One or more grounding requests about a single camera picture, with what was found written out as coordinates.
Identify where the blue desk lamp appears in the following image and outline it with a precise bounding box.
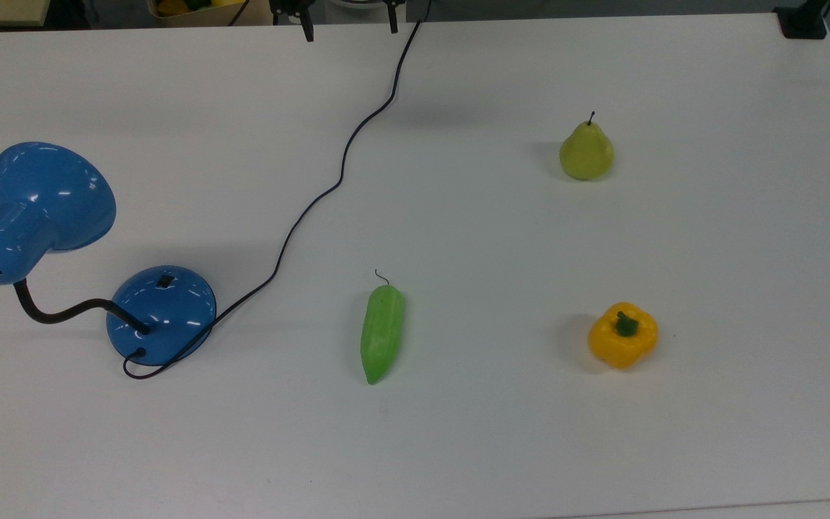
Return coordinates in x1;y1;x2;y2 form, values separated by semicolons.
0;141;218;367

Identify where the black camera stand clamp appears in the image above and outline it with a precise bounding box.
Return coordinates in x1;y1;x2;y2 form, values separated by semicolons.
774;0;830;40

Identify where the yellow bin with toys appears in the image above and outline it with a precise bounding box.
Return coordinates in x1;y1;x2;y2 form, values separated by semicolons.
146;0;251;27

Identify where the black lamp power cable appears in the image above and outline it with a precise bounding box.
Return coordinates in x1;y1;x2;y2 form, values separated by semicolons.
123;0;433;381

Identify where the green cucumber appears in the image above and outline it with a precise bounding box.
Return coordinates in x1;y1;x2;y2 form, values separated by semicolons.
360;270;406;386

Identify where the green pear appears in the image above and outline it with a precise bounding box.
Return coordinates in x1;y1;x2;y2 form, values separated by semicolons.
559;111;616;182

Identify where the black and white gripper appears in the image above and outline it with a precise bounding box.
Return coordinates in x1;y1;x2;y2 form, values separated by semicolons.
270;0;405;43

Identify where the yellow bell pepper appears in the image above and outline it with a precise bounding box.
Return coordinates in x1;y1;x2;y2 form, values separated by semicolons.
588;302;659;370

